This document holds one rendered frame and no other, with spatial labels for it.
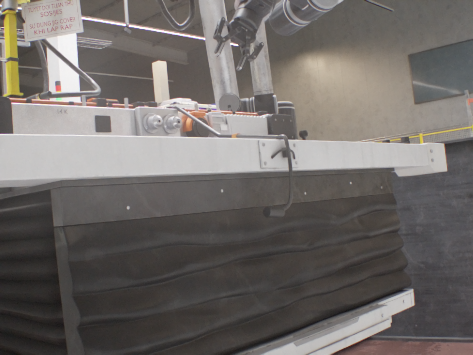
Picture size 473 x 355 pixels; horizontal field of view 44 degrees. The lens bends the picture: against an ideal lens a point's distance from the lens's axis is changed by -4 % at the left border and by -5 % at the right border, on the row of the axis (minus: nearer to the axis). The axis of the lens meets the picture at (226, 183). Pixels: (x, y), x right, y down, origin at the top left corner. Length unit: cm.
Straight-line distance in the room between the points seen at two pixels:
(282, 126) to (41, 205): 114
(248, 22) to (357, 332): 83
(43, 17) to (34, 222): 253
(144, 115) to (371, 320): 77
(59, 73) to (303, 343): 583
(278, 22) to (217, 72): 140
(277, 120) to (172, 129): 47
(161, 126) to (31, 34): 199
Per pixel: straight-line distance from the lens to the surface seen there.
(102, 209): 99
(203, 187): 114
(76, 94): 314
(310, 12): 178
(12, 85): 339
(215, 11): 324
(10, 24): 349
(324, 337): 134
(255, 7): 161
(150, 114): 159
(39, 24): 348
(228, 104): 300
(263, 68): 315
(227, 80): 327
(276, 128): 197
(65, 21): 346
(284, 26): 190
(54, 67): 693
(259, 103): 314
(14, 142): 88
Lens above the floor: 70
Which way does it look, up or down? 3 degrees up
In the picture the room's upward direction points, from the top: 6 degrees counter-clockwise
